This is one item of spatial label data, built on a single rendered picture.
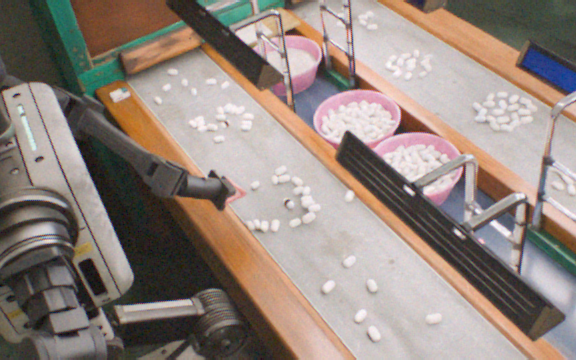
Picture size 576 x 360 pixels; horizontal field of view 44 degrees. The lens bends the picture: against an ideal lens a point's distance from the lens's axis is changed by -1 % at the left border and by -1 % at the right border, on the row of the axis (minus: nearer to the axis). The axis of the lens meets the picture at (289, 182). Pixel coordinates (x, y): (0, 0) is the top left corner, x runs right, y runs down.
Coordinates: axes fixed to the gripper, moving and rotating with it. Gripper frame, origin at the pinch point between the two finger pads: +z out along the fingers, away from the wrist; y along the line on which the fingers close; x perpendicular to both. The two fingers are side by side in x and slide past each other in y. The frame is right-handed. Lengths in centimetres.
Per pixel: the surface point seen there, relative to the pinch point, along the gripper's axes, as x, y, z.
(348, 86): -26, 38, 55
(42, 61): 39, 168, 8
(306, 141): -11.2, 17.3, 29.2
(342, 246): -0.5, -22.0, 19.7
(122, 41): -3, 92, 1
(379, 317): 3.1, -45.7, 15.2
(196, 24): -26, 53, 0
